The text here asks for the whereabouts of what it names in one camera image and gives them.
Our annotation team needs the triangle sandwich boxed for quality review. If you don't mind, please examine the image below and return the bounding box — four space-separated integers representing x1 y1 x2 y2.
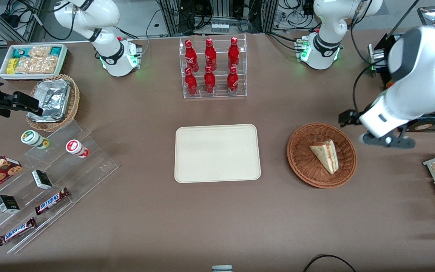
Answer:
309 139 339 175

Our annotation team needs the aluminium frame rack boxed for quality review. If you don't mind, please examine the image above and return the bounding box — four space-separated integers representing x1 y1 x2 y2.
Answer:
159 0 278 36

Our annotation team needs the red lid yogurt cup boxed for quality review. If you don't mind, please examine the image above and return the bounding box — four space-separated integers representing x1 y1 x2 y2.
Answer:
65 139 90 158

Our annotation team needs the white snack box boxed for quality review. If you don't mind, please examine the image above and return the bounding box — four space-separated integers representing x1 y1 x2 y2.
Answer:
0 44 69 81

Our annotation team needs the steel container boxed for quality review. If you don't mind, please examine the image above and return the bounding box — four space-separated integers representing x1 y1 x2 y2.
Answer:
417 7 435 27

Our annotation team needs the clear acrylic bottle rack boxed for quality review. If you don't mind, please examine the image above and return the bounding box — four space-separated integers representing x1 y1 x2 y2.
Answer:
179 34 247 99

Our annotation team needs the black table cable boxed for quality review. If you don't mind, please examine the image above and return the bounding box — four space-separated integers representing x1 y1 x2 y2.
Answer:
302 254 358 272

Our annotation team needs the green lid yogurt cup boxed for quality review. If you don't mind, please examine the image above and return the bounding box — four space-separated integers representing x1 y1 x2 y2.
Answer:
21 130 50 150

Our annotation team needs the aluminium extrusion rail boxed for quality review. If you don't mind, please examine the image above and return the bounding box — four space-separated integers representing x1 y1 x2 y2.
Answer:
0 0 46 43

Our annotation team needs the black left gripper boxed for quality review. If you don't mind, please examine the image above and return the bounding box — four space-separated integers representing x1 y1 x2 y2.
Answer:
339 110 361 127

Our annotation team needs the brown wicker basket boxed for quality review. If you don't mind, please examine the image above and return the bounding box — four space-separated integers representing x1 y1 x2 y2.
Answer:
287 122 357 189

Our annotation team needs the red cola bottle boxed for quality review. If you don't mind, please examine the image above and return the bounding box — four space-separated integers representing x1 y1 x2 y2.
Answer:
185 39 199 72
185 67 198 96
227 66 239 94
204 65 216 94
228 37 240 70
205 38 217 71

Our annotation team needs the clear rice cracker packet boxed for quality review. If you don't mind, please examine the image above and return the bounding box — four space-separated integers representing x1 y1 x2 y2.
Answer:
15 56 59 74
28 45 52 58

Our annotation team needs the aluminium foil tray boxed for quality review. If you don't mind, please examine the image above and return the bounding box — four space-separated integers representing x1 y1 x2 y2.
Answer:
28 79 71 122

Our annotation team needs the clear acrylic step shelf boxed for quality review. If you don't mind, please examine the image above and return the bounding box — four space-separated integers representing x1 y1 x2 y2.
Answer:
0 120 119 254

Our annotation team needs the small black carton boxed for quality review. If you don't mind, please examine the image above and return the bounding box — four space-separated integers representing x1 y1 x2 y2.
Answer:
32 170 53 190
0 195 20 214

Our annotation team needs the Snickers chocolate bar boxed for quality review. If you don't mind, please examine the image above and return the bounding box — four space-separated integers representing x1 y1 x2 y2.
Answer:
34 188 70 216
0 218 37 246

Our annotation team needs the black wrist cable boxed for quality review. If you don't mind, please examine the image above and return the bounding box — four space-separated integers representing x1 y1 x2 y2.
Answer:
352 64 376 114

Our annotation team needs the light wicker basket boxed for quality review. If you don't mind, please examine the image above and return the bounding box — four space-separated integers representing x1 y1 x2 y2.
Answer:
26 74 80 132

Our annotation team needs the cream plastic tray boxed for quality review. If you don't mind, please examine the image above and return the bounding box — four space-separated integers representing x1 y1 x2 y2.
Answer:
175 124 261 184

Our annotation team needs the black equipment box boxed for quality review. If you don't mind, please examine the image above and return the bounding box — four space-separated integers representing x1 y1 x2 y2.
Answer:
368 32 435 133

